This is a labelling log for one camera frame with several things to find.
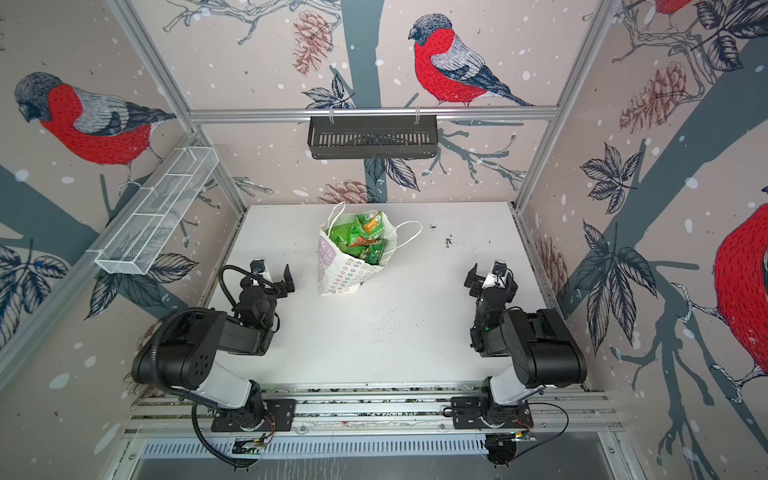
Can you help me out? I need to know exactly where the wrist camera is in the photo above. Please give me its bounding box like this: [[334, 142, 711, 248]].
[[483, 268, 508, 288], [249, 259, 272, 286]]

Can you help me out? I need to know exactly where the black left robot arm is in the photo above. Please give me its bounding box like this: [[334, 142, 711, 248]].
[[131, 259, 296, 433]]

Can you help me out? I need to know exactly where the green orange snack packet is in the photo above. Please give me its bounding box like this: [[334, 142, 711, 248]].
[[349, 211, 384, 246]]

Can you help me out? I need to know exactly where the white mesh wall shelf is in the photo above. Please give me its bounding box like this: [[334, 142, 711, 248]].
[[95, 146, 219, 275]]

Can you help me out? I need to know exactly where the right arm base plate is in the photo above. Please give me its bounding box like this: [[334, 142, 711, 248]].
[[441, 395, 533, 430]]

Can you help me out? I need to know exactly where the black hanging wire basket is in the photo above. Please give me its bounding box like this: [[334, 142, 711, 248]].
[[307, 115, 439, 160]]

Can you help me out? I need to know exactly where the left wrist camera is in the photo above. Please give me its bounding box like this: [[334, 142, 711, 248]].
[[249, 259, 272, 286]]

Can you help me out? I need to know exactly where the aluminium frame crossbar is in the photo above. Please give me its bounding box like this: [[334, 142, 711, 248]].
[[187, 106, 560, 125]]

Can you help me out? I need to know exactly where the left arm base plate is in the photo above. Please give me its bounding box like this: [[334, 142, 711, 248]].
[[211, 399, 297, 433]]

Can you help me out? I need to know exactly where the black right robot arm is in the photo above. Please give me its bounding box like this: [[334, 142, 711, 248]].
[[451, 261, 587, 430]]

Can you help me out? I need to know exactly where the white patterned paper bag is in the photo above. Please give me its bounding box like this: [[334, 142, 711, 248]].
[[317, 202, 423, 296]]

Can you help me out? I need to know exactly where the aluminium mounting rail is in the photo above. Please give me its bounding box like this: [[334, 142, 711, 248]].
[[124, 383, 625, 438]]

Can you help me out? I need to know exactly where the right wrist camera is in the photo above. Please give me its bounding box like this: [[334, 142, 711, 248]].
[[483, 268, 508, 288]]

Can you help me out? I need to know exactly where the green snack packet in bag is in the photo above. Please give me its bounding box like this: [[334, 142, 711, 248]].
[[327, 222, 364, 256]]

